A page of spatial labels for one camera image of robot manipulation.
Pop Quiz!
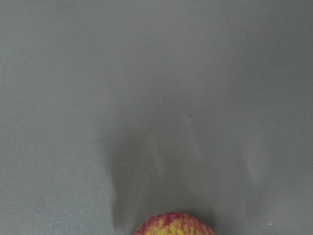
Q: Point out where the red-yellow apple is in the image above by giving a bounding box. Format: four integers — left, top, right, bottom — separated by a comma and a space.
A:
133, 212, 215, 235

